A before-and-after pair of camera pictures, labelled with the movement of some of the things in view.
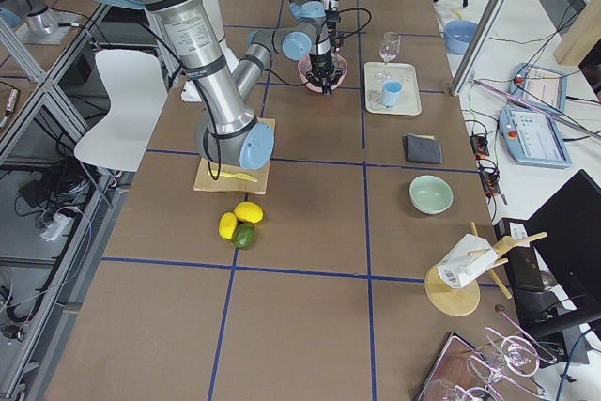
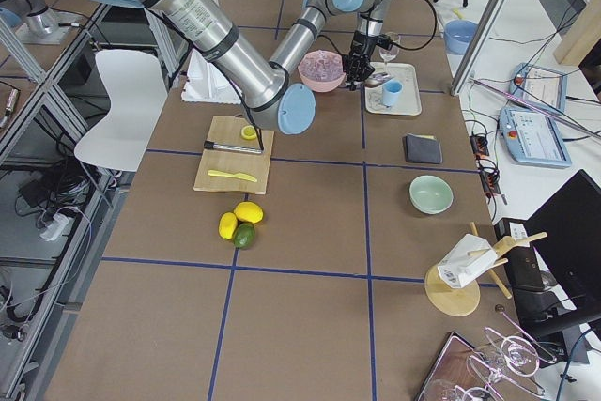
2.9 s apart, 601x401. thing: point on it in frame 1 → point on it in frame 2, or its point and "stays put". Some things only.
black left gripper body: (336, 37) → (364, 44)
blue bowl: (457, 35) stays put
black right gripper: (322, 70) → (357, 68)
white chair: (137, 83) stays put
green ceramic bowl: (430, 194) stays put
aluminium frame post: (492, 18) stays put
